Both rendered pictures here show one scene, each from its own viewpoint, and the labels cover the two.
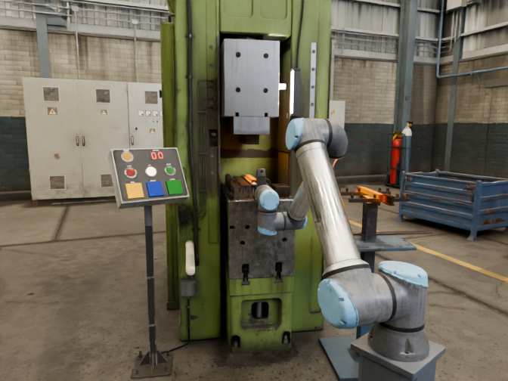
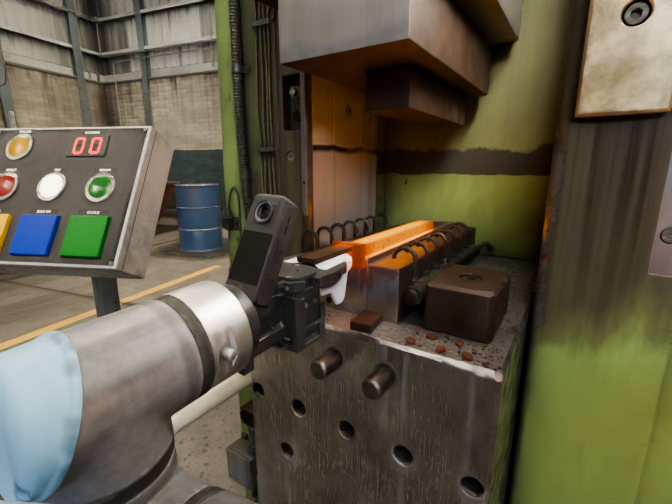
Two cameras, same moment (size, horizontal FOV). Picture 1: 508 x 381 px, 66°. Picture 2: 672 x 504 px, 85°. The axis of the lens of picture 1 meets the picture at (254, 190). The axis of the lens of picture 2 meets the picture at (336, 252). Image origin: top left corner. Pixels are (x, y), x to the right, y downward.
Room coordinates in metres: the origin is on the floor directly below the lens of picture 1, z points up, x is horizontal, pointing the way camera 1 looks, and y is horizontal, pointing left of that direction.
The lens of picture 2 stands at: (1.77, -0.34, 1.13)
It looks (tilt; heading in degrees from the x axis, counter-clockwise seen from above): 13 degrees down; 43
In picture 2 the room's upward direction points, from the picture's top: straight up
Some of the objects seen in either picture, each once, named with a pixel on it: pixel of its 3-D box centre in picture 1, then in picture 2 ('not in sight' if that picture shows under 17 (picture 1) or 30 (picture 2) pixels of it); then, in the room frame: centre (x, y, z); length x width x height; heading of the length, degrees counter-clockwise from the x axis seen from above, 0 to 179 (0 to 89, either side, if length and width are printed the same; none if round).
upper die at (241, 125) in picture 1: (246, 125); (403, 53); (2.36, 0.05, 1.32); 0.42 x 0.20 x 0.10; 10
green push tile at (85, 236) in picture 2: (174, 187); (87, 237); (1.93, 0.40, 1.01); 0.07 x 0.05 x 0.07; 125
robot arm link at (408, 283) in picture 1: (399, 291); not in sight; (1.19, -0.47, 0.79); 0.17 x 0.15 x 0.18; 110
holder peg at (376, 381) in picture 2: not in sight; (377, 382); (2.09, -0.11, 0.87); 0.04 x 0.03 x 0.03; 10
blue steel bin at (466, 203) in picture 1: (452, 200); not in sight; (5.21, -2.70, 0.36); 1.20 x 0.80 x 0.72; 27
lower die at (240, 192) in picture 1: (246, 185); (395, 254); (2.36, 0.05, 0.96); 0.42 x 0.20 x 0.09; 10
